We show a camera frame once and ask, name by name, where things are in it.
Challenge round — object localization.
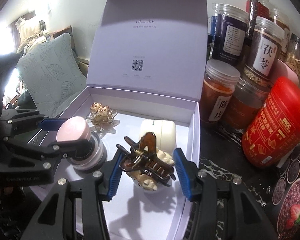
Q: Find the brown contents plastic jar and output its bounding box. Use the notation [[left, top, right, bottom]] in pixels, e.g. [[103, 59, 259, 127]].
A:
[[221, 76, 274, 133]]

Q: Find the dark purple contents plastic jar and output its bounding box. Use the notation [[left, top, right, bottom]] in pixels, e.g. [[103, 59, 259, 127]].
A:
[[211, 3, 249, 68]]

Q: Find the pink container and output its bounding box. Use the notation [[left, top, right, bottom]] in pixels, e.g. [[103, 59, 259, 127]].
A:
[[275, 59, 300, 86]]

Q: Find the printed grain packet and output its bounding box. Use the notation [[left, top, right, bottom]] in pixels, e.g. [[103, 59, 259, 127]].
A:
[[271, 140, 300, 240]]

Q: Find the amber flower hair clip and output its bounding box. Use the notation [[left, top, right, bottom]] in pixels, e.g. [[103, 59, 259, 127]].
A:
[[86, 102, 121, 133]]

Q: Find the yellow slices plastic jar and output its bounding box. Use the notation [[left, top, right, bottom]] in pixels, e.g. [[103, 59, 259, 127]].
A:
[[285, 33, 300, 77]]

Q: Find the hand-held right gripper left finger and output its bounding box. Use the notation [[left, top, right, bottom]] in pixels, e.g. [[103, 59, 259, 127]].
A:
[[27, 148, 125, 240]]

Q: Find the dark cloth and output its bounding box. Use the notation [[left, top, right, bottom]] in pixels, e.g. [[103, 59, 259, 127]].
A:
[[0, 52, 19, 120]]

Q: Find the ivory hair clip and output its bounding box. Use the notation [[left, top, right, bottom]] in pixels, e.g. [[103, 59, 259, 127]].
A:
[[131, 149, 176, 192]]

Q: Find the pink lid cosmetic jar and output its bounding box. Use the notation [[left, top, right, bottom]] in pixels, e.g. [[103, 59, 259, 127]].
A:
[[55, 116, 108, 174]]

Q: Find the beige bedding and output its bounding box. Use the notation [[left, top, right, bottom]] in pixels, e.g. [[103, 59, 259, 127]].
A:
[[15, 17, 53, 53]]

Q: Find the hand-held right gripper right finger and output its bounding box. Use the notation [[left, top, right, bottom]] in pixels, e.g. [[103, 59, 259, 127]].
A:
[[173, 148, 272, 240]]

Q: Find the grey leaf pattern pillow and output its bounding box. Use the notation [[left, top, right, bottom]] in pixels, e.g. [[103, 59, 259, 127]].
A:
[[16, 32, 88, 118]]

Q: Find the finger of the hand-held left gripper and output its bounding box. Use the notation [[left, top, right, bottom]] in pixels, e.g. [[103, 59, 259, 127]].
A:
[[1, 109, 66, 132], [2, 137, 92, 168]]

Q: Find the brown wooden board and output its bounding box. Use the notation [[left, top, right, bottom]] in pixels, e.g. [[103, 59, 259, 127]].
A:
[[49, 25, 73, 41]]

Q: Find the brown claw hair clip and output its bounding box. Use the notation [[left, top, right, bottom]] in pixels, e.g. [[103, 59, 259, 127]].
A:
[[116, 133, 176, 188]]

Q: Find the orange peel plastic jar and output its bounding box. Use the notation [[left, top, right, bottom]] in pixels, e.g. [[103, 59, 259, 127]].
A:
[[200, 59, 241, 129]]

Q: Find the lavender gift box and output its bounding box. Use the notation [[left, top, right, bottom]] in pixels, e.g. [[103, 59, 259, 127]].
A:
[[27, 0, 210, 240]]

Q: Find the red tin can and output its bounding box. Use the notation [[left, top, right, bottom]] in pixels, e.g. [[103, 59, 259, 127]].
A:
[[241, 77, 300, 169]]

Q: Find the dark red contents tall jar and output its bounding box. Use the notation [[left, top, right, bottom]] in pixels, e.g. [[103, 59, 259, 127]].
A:
[[245, 0, 271, 47]]

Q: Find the reddish brown contents jar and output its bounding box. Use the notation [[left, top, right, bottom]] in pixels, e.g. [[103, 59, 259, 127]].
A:
[[269, 8, 292, 55]]

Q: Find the cream cosmetic jar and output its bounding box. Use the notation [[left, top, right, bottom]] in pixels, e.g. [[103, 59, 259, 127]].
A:
[[139, 119, 178, 155]]

